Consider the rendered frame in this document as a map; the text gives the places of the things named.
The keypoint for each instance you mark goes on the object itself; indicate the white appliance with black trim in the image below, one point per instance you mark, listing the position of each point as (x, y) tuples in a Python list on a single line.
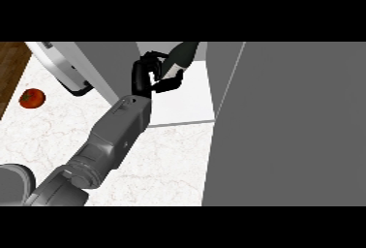
[(56, 63)]

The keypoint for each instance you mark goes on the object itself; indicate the grey rounded robot body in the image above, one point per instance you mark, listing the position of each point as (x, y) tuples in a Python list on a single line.
[(14, 185)]

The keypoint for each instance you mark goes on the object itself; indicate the grey cabinet with white inside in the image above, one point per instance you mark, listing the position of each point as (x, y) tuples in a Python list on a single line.
[(183, 103)]

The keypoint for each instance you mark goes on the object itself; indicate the red tomato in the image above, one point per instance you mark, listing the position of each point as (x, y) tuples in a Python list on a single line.
[(31, 98)]

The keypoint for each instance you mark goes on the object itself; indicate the dark green wine bottle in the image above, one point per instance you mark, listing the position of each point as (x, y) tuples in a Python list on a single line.
[(183, 55)]

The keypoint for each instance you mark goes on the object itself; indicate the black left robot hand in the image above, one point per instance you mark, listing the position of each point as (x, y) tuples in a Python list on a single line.
[(139, 79)]

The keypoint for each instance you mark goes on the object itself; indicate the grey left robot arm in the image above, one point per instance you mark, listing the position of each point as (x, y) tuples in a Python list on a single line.
[(118, 126)]

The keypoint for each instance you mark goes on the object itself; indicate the dark grey cabinet door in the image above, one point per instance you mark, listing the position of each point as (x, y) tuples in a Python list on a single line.
[(291, 129)]

